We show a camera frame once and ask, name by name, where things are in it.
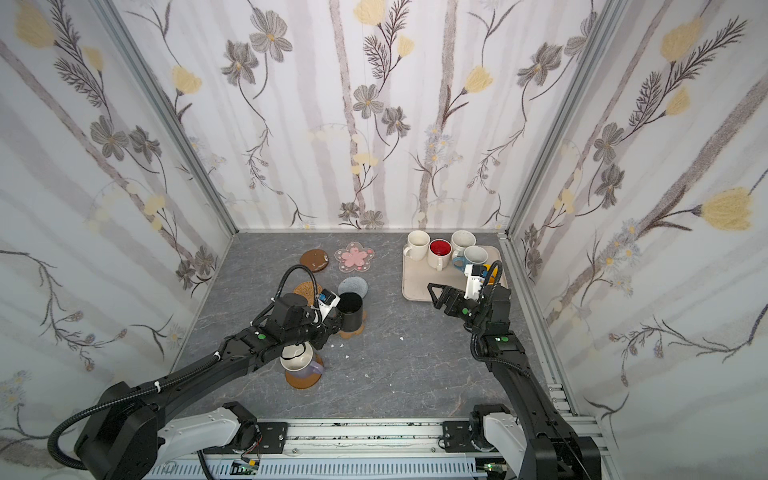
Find brown paw print coaster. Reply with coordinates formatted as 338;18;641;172
339;311;368;340

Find dark brown round coaster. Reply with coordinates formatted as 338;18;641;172
299;248;329;273

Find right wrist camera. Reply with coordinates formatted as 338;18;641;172
464;264;488;300

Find blue mug white inside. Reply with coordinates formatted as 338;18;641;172
452;245;489;272

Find lavender mug white inside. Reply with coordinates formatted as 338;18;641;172
279;342;325;379

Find beige serving tray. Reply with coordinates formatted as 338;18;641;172
400;243;511;303

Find white mug red inside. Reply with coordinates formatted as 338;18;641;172
427;239;453;272

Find grey round felt coaster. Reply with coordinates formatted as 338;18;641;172
337;276;369;298

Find rattan woven round coaster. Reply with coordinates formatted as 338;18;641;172
293;281;322;305

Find yellow mug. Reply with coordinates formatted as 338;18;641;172
483;261;503;284

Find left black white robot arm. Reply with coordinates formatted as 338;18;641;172
47;287;342;479

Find white slotted cable duct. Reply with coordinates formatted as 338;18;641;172
143;458;485;480

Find pink flower coaster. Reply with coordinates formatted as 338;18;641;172
334;241;375;274

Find black mug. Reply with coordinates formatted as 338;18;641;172
336;292;364;333

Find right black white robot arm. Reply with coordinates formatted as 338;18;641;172
427;283;602;479

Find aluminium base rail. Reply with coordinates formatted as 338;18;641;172
111;416;614;480

